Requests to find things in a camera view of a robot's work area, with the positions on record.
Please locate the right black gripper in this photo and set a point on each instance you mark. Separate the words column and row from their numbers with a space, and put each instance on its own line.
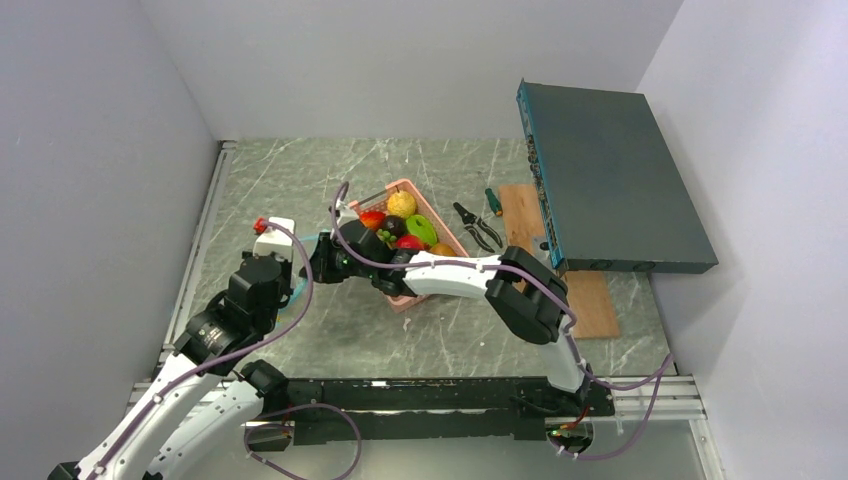
column 322, row 256

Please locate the red pomegranate toy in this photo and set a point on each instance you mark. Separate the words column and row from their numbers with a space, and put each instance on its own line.
column 411, row 242

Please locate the clear zip top bag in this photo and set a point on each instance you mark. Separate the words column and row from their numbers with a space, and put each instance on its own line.
column 309, row 242

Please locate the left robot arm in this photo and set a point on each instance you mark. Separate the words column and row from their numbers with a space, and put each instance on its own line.
column 161, row 437

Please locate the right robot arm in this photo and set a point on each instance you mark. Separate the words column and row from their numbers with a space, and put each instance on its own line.
column 528, row 298

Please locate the orange red mango toy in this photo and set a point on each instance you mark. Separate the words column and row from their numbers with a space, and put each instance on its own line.
column 372, row 220

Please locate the dark mangosteen toy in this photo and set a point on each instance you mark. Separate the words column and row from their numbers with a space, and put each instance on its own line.
column 391, row 229

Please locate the yellow bumpy fruit toy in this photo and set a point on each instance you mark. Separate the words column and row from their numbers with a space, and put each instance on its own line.
column 401, row 204

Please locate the green pepper toy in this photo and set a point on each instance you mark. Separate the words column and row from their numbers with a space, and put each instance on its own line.
column 421, row 227

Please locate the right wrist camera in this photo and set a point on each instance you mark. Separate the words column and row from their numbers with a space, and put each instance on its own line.
column 344, row 214

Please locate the black handled pliers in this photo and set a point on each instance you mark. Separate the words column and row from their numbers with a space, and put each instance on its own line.
column 478, row 229

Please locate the green handled screwdriver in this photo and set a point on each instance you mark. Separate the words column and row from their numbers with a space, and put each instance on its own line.
column 493, row 202

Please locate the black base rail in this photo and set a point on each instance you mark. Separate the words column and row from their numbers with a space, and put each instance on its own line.
column 522, row 408

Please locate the dark blue network switch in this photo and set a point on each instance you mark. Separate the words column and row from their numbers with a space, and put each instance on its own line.
column 610, row 193

